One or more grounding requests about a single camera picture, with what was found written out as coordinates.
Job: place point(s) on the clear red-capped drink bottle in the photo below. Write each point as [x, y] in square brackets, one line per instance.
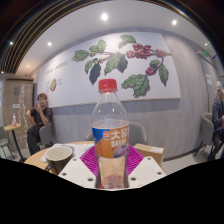
[110, 143]

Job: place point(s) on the coffee plant wall mural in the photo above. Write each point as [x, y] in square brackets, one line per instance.
[66, 76]

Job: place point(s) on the dark mug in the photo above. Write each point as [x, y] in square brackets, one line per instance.
[58, 156]

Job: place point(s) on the small cardboard box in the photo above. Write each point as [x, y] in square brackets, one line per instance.
[150, 151]

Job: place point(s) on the white paper notice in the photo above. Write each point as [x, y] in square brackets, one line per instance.
[208, 78]

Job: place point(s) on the flat round red coaster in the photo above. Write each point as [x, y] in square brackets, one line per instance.
[100, 185]

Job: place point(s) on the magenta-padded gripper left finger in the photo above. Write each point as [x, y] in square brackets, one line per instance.
[76, 171]

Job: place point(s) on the tall wooden cabinet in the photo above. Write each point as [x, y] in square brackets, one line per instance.
[20, 96]

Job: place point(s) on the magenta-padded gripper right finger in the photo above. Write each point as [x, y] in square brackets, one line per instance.
[146, 170]

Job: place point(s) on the small round side table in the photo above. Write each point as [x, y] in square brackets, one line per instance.
[11, 126]

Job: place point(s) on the person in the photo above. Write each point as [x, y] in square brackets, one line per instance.
[218, 116]
[40, 116]

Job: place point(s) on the green exit sign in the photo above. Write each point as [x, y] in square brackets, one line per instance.
[205, 53]

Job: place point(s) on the recessed ceiling lights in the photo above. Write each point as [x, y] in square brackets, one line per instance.
[104, 16]

